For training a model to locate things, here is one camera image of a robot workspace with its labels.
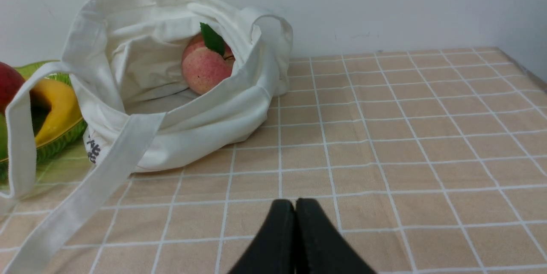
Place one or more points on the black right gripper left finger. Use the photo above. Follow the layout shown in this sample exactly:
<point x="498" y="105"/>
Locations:
<point x="270" y="252"/>

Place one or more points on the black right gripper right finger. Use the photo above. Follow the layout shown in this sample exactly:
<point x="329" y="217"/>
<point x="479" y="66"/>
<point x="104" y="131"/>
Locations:
<point x="320" y="248"/>

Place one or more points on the pink peach with leaf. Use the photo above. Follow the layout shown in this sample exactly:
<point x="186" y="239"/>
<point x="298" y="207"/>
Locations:
<point x="207" y="60"/>

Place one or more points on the white cloth tote bag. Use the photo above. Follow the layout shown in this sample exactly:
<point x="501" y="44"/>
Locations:
<point x="123" y="58"/>

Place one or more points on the green glass fruit plate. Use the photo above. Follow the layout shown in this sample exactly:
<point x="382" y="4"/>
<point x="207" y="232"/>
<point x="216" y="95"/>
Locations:
<point x="38" y="116"/>

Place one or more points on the yellow banana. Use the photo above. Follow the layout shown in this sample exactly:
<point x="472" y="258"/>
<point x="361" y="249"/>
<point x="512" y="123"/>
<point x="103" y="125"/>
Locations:
<point x="64" y="112"/>

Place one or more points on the green apple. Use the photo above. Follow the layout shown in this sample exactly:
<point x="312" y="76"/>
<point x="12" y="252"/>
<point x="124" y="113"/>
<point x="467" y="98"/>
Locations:
<point x="4" y="138"/>

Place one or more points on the red apple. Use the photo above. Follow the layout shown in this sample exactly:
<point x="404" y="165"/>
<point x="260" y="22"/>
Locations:
<point x="10" y="83"/>

